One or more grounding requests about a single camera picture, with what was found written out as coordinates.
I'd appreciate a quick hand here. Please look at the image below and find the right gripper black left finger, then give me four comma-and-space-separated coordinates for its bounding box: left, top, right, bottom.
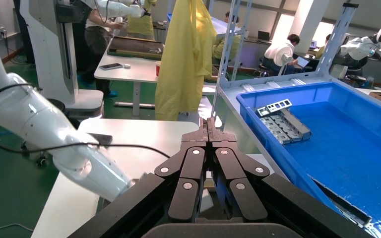
68, 118, 208, 238

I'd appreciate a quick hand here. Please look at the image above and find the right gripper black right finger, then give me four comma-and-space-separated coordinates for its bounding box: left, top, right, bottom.
207, 118, 372, 238

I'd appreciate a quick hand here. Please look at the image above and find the ribbed flat metal plate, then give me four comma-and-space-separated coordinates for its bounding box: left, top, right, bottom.
261, 115, 302, 145

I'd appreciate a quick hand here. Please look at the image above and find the perforated metal strip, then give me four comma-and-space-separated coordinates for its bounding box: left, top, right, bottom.
257, 99, 293, 118

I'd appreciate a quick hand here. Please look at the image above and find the dark smartphone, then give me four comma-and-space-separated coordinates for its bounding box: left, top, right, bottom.
87, 133, 113, 147

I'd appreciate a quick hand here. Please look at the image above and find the black round wheeled stool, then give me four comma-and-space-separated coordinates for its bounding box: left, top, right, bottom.
254, 64, 274, 78
346, 74, 369, 87
20, 98, 68, 166

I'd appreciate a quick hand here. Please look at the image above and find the yellow hanging raincoat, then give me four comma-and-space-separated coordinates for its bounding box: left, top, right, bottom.
154, 0, 217, 121

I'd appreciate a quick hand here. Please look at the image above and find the blue plastic bin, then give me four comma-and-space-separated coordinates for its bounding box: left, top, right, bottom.
236, 81, 381, 238

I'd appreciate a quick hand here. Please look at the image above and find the seated person in yellow top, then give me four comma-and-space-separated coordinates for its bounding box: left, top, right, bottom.
212, 10, 241, 61
315, 34, 332, 60

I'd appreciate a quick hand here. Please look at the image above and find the seated person in white shirt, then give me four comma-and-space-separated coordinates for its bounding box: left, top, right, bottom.
262, 33, 305, 76

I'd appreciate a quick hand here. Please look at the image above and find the smartphone with light screen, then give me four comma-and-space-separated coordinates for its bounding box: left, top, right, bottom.
99, 63, 124, 71

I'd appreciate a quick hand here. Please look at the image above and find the dark brown tray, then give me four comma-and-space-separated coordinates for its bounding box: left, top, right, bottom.
107, 35, 165, 61

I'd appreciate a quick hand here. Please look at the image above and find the person in yellow gown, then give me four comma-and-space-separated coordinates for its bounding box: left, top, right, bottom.
126, 0, 158, 40

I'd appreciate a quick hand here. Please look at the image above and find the standing person in white shirt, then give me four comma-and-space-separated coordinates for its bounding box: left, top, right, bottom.
72, 0, 127, 99

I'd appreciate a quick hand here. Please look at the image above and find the white humanoid robot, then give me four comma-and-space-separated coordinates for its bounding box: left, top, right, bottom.
329, 24, 381, 83

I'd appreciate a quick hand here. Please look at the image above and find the person in dark jeans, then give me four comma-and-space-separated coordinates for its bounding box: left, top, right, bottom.
13, 0, 35, 64

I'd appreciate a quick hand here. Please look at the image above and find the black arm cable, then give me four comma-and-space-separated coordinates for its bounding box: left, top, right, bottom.
0, 83, 172, 159

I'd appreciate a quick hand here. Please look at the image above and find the ribbed metal bracket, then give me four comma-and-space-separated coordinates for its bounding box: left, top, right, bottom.
311, 178, 373, 228

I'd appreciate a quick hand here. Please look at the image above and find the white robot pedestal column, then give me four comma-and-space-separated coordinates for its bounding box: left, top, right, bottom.
19, 0, 105, 119

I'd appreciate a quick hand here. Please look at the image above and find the white floor cable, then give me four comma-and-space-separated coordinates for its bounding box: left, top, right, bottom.
0, 223, 35, 234

